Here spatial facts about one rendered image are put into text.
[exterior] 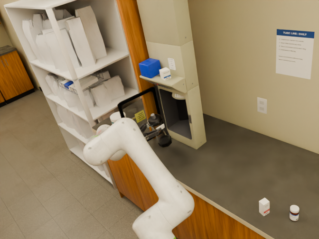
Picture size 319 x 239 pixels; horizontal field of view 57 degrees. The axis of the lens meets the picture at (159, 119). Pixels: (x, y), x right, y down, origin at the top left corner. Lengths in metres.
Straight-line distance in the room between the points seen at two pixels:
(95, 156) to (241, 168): 0.99
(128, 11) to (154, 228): 1.30
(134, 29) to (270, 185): 1.27
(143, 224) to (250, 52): 1.27
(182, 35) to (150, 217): 1.02
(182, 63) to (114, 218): 1.87
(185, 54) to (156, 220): 0.98
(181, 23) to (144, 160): 0.84
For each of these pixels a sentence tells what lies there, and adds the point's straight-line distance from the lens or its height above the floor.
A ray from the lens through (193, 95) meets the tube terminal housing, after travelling 1.92.
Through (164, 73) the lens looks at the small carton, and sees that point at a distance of 1.82.
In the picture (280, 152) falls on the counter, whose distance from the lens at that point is 2.07.
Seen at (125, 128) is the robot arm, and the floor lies 1.59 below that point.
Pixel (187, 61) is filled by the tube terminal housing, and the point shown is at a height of 1.60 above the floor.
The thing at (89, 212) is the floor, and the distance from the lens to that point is 3.29.
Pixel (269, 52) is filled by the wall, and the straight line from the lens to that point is 1.94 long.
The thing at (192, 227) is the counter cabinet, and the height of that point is 0.44.
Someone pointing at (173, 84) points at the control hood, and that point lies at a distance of 1.77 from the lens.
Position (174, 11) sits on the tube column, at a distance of 1.70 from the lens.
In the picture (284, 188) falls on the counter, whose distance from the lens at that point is 1.84.
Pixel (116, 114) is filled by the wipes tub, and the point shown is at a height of 1.09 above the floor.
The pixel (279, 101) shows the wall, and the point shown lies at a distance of 2.05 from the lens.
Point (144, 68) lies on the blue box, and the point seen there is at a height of 1.57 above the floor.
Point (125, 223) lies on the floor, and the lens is 3.04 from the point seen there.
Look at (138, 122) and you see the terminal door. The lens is 2.10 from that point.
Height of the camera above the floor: 2.27
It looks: 32 degrees down
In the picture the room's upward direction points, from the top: 13 degrees counter-clockwise
